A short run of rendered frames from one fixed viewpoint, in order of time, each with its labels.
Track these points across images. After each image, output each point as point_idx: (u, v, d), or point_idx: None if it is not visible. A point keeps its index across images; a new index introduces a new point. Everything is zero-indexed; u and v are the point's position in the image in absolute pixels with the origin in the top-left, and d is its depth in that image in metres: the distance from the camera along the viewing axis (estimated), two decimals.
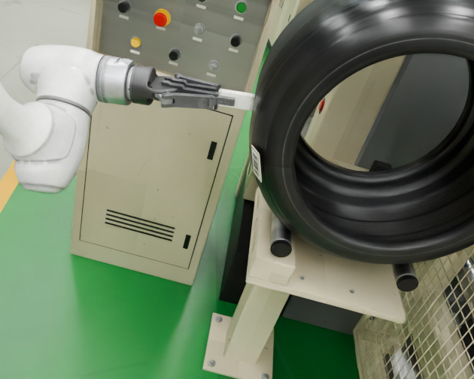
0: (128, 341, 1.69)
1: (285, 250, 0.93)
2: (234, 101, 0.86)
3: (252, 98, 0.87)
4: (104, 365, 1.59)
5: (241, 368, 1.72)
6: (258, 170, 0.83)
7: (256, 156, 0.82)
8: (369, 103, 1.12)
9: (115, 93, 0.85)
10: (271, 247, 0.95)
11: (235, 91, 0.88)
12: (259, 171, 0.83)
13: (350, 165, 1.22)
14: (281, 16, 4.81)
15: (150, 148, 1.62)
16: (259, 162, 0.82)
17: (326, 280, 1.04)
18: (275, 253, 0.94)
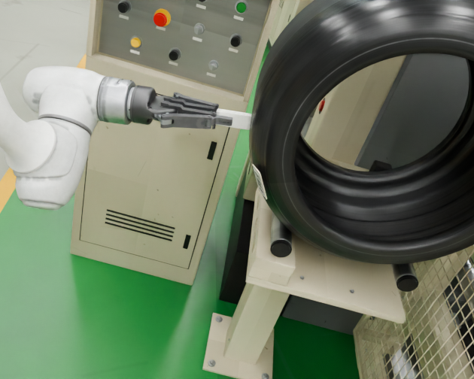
0: (128, 341, 1.69)
1: (280, 253, 0.94)
2: (232, 121, 0.89)
3: (249, 118, 0.89)
4: (104, 365, 1.59)
5: (241, 368, 1.72)
6: (262, 188, 0.85)
7: (258, 175, 0.84)
8: (369, 103, 1.12)
9: (116, 113, 0.87)
10: (281, 236, 0.93)
11: (232, 110, 0.90)
12: (262, 189, 0.85)
13: (350, 165, 1.22)
14: (281, 16, 4.81)
15: (150, 148, 1.62)
16: (262, 180, 0.84)
17: (326, 280, 1.04)
18: (279, 245, 0.93)
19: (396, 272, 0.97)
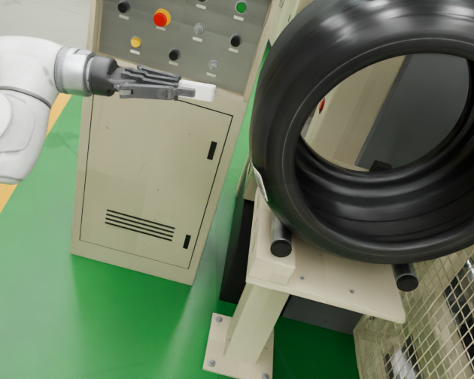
0: (128, 341, 1.69)
1: (279, 253, 0.94)
2: (194, 92, 0.86)
3: (212, 89, 0.86)
4: (104, 365, 1.59)
5: (241, 368, 1.72)
6: (262, 190, 0.86)
7: (259, 177, 0.84)
8: (369, 103, 1.12)
9: (74, 84, 0.85)
10: (283, 236, 0.93)
11: (195, 82, 0.87)
12: (263, 191, 0.85)
13: (350, 165, 1.22)
14: (281, 16, 4.81)
15: (150, 148, 1.62)
16: (262, 182, 0.84)
17: (326, 280, 1.04)
18: (281, 245, 0.93)
19: (397, 271, 0.97)
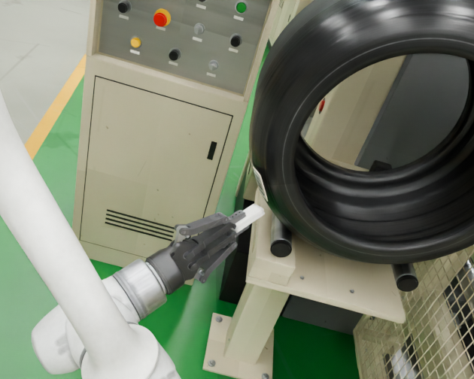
0: None
1: (279, 253, 0.94)
2: (241, 210, 0.85)
3: (253, 204, 0.88)
4: None
5: (241, 368, 1.72)
6: (262, 190, 0.86)
7: (259, 177, 0.84)
8: (369, 103, 1.12)
9: (137, 268, 0.74)
10: (283, 236, 0.93)
11: None
12: (263, 191, 0.85)
13: (350, 165, 1.22)
14: (281, 16, 4.81)
15: (150, 148, 1.62)
16: (262, 182, 0.84)
17: (326, 280, 1.04)
18: (281, 245, 0.93)
19: (397, 271, 0.97)
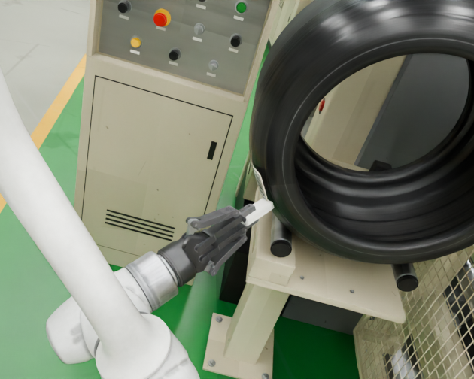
0: None
1: (279, 253, 0.94)
2: (251, 204, 0.86)
3: (263, 198, 0.89)
4: None
5: (241, 368, 1.72)
6: (262, 190, 0.86)
7: (259, 177, 0.84)
8: (369, 103, 1.12)
9: (149, 260, 0.75)
10: (283, 236, 0.93)
11: None
12: (263, 191, 0.85)
13: (350, 165, 1.22)
14: (281, 16, 4.81)
15: (150, 148, 1.62)
16: (262, 182, 0.84)
17: (326, 280, 1.04)
18: (281, 245, 0.93)
19: (397, 271, 0.97)
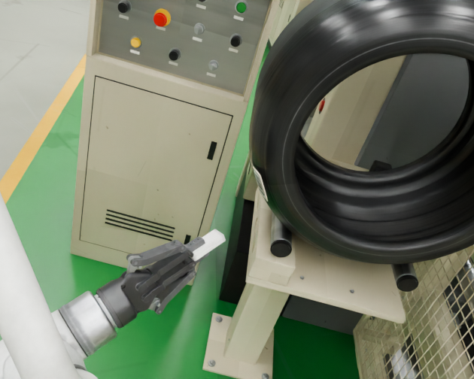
0: (128, 341, 1.69)
1: (279, 253, 0.94)
2: (201, 237, 0.82)
3: (214, 230, 0.84)
4: (104, 365, 1.59)
5: (241, 368, 1.72)
6: (262, 190, 0.86)
7: (259, 177, 0.84)
8: (369, 103, 1.12)
9: (83, 301, 0.71)
10: (283, 236, 0.93)
11: None
12: (263, 191, 0.85)
13: (350, 165, 1.22)
14: (281, 16, 4.81)
15: (150, 148, 1.62)
16: (262, 182, 0.84)
17: (326, 280, 1.04)
18: (281, 245, 0.93)
19: (397, 271, 0.97)
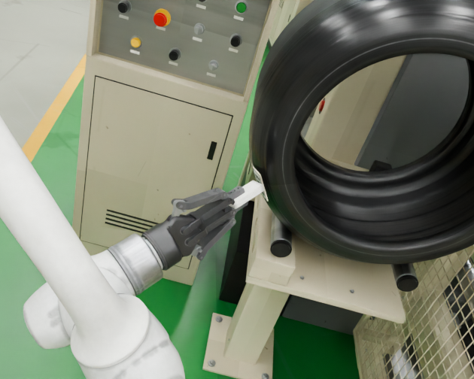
0: None
1: (279, 253, 0.94)
2: (240, 186, 0.83)
3: (253, 181, 0.86)
4: None
5: (241, 368, 1.72)
6: (262, 190, 0.86)
7: (259, 177, 0.84)
8: (369, 103, 1.12)
9: (132, 241, 0.72)
10: (283, 236, 0.93)
11: None
12: (263, 191, 0.85)
13: (350, 165, 1.22)
14: (281, 16, 4.81)
15: (150, 148, 1.62)
16: (262, 182, 0.84)
17: (326, 280, 1.04)
18: (281, 245, 0.93)
19: (397, 271, 0.97)
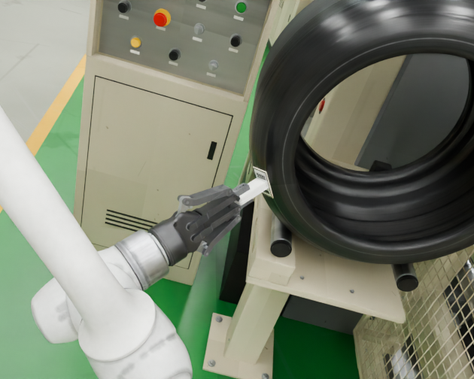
0: None
1: (279, 253, 0.94)
2: (245, 183, 0.84)
3: (258, 178, 0.86)
4: None
5: (241, 368, 1.72)
6: (267, 188, 0.86)
7: (263, 175, 0.85)
8: (369, 103, 1.12)
9: (139, 238, 0.73)
10: (283, 236, 0.93)
11: None
12: (268, 189, 0.86)
13: (350, 165, 1.22)
14: (281, 16, 4.81)
15: (150, 148, 1.62)
16: (268, 179, 0.84)
17: (326, 280, 1.04)
18: (281, 245, 0.93)
19: (397, 271, 0.97)
